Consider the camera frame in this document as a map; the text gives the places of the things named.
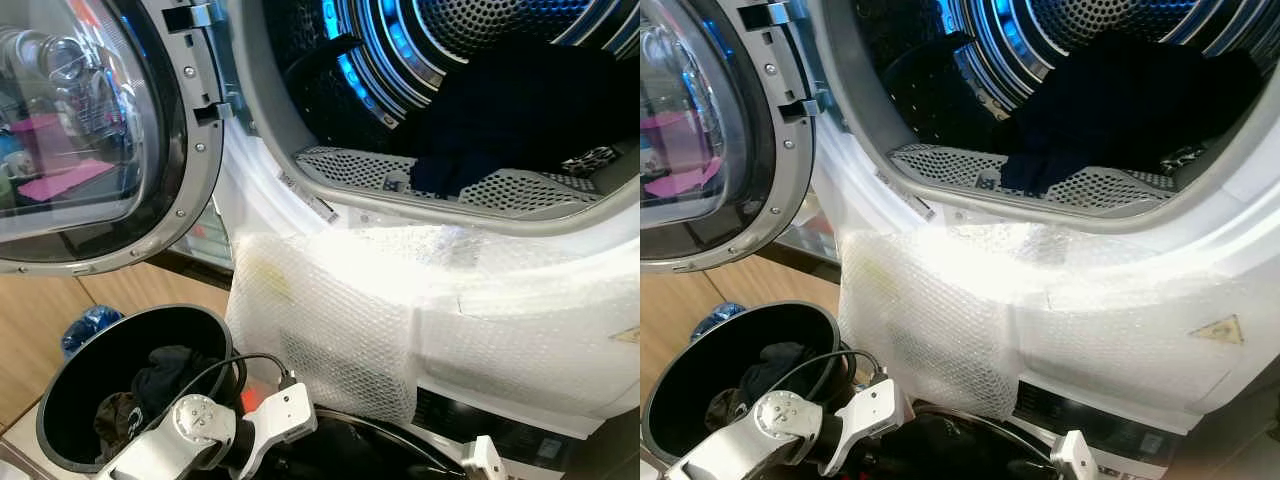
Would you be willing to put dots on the dark navy garment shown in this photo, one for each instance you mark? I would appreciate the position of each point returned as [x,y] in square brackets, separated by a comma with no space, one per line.
[510,110]
[1110,110]

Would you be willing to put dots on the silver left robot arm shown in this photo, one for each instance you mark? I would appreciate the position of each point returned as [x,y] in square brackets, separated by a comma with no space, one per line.
[160,450]
[760,440]

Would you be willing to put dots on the dark printed clothes pile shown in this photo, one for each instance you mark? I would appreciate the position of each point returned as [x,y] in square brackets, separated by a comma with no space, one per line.
[165,375]
[775,365]

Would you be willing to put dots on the yellow triangle warning sticker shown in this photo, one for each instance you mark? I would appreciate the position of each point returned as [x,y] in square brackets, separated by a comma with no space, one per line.
[628,336]
[1218,331]

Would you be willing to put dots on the round glass dryer door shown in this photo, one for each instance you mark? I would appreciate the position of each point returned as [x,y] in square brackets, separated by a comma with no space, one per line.
[60,100]
[690,100]

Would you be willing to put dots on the black round laundry bucket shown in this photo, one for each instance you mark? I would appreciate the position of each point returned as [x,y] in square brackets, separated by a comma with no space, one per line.
[690,380]
[80,380]

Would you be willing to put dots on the white front-loading dryer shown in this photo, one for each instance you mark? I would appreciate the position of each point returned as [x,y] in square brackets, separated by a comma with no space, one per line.
[850,200]
[245,190]

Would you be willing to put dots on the washer with dark round door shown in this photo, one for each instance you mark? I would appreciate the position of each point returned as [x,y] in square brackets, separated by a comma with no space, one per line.
[1120,425]
[520,435]

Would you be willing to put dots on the narrow grey rating label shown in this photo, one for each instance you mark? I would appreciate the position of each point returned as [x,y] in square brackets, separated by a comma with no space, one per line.
[905,190]
[305,197]

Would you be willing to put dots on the grey perforated lint filter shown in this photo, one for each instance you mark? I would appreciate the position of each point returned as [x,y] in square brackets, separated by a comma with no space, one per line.
[340,165]
[930,162]

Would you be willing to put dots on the clear bubble wrap sheet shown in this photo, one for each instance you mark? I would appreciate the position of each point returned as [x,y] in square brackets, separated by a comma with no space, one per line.
[940,330]
[330,330]

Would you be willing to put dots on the red plastic stool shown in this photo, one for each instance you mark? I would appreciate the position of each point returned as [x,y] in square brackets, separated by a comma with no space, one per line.
[252,400]

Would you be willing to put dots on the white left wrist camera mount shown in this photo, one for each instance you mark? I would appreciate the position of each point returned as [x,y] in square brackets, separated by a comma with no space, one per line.
[280,418]
[865,410]

